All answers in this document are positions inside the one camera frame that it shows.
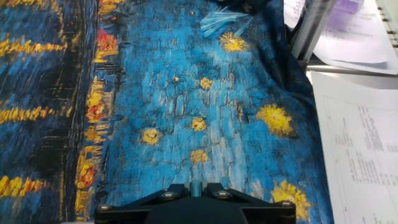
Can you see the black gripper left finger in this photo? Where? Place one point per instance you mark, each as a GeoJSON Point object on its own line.
{"type": "Point", "coordinates": [130, 210]}

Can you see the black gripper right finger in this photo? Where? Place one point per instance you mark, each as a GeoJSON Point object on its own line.
{"type": "Point", "coordinates": [267, 211]}

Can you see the clear blue pipette tip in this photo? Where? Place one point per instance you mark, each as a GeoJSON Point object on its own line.
{"type": "Point", "coordinates": [243, 28]}
{"type": "Point", "coordinates": [196, 188]}

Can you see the pile of blue pipette tips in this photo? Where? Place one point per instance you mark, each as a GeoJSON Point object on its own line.
{"type": "Point", "coordinates": [214, 21]}

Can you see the white printed paper sheet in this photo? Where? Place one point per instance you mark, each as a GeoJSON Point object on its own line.
{"type": "Point", "coordinates": [357, 149]}

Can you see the starry night print tablecloth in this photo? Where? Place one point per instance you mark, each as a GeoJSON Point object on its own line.
{"type": "Point", "coordinates": [186, 109]}

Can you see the loose white paper sheets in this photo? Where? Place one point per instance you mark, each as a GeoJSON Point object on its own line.
{"type": "Point", "coordinates": [357, 46]}

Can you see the purple plastic box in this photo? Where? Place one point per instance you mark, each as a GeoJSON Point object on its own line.
{"type": "Point", "coordinates": [343, 14]}

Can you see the spiral bound notebook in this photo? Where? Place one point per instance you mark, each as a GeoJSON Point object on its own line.
{"type": "Point", "coordinates": [388, 21]}

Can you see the aluminium profile post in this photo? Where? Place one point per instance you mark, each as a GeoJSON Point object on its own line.
{"type": "Point", "coordinates": [311, 31]}

